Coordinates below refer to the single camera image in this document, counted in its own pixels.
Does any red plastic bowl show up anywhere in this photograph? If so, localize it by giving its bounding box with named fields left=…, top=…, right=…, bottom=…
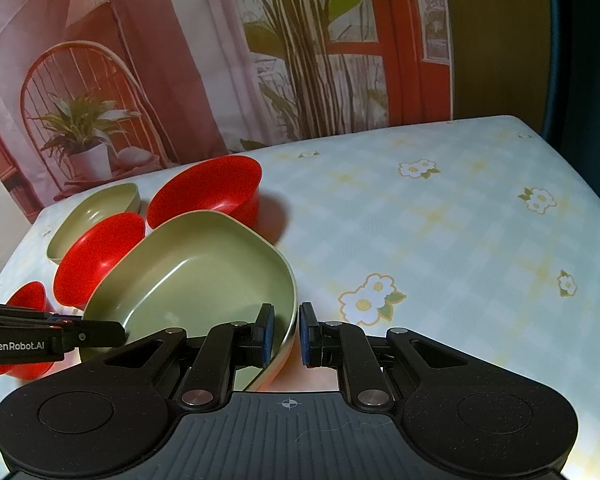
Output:
left=146, top=155, right=263, bottom=229
left=53, top=212, right=146, bottom=310
left=0, top=280, right=56, bottom=380

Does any floral checkered tablecloth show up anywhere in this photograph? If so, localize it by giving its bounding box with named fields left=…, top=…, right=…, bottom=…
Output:
left=0, top=117, right=600, bottom=479

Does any printed room backdrop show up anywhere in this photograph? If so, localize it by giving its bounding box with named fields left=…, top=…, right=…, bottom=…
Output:
left=0, top=0, right=555, bottom=220

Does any small green square plate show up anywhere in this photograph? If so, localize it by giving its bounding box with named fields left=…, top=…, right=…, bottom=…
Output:
left=46, top=183, right=140, bottom=264

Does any teal curtain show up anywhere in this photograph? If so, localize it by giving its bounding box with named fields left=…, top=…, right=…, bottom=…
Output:
left=543, top=0, right=600, bottom=196

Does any large green square plate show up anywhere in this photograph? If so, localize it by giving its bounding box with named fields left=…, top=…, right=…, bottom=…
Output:
left=83, top=210, right=298, bottom=391

